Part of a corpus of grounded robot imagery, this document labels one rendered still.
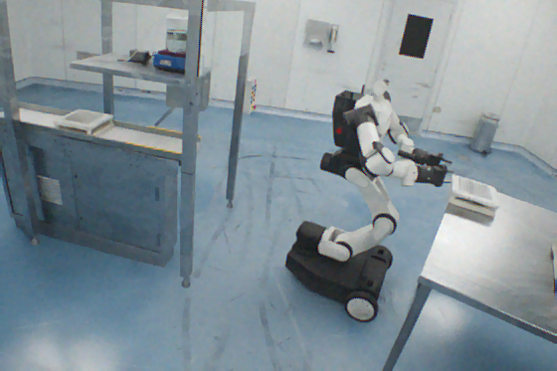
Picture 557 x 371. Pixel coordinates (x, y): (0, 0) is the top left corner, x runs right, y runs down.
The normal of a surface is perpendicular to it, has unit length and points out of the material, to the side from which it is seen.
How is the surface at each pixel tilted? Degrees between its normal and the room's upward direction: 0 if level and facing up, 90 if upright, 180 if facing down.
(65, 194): 90
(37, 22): 90
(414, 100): 90
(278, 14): 90
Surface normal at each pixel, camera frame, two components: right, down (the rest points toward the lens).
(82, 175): -0.15, 0.40
